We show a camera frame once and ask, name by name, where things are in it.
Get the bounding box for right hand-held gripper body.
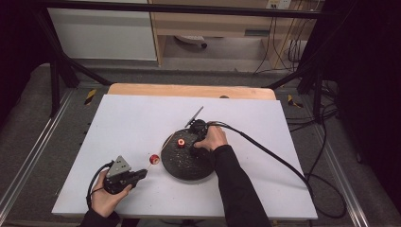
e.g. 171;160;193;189
183;105;210;143

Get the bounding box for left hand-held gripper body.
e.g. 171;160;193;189
102;155;140;195

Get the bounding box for thin wooden skewer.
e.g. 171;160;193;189
146;133;175;171

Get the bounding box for black round plate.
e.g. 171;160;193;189
160;128;219;182

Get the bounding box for person's right hand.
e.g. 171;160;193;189
192;125;229;152

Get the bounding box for person's left hand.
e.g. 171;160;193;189
90;169;133;218

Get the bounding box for wooden table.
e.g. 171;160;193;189
107;82;277;101

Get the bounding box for yellow black tape strip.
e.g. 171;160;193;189
83;88;97;106
287;94;304;109

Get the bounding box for white chair base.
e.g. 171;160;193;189
173;34;209;49

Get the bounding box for light wooden desk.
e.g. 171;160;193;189
148;0;325;69

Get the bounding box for black metal stand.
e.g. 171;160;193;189
267;60;326;125
33;9;113;118

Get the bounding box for black metal crossbar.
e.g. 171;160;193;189
41;0;327;19

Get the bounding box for white cabinet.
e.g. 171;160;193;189
46;0;158;61

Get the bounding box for black curtain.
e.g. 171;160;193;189
0;0;52;122
323;0;401;204

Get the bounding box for left hand-held gripper cable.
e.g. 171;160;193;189
85;161;114;209

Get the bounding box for hand-held gripper cable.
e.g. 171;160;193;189
85;161;114;209
205;120;348;219

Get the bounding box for right hand-held gripper cable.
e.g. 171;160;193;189
205;120;348;219

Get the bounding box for aluminium floor rail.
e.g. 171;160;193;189
310;122;371;227
0;89;76;216

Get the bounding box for black cables under desk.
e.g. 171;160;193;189
253;9;314;76

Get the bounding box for black floor cable bundle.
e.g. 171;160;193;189
285;79;340;133

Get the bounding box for white wall socket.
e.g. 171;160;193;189
266;0;293;10

